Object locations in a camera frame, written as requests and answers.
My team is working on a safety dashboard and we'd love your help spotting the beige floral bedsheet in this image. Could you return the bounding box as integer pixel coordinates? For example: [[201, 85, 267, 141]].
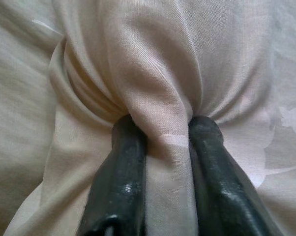
[[0, 0, 296, 236]]

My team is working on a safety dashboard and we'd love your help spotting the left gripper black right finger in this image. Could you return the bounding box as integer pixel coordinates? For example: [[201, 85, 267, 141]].
[[188, 115, 286, 236]]

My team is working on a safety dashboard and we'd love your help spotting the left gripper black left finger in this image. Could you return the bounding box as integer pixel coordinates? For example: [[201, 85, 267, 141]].
[[76, 115, 148, 236]]

